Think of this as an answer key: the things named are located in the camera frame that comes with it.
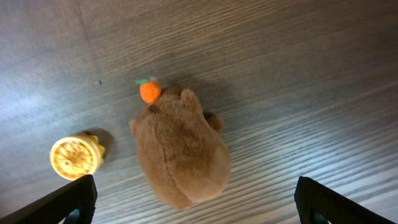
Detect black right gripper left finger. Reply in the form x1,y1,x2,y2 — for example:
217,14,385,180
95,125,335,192
1,174,98,224

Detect yellow round fan toy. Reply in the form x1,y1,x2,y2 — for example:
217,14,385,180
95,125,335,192
49,132,106,181

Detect brown plush capybara toy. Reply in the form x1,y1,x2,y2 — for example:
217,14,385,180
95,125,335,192
129,79,231,209

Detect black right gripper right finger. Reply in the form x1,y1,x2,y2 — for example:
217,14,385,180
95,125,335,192
294,176,394,224

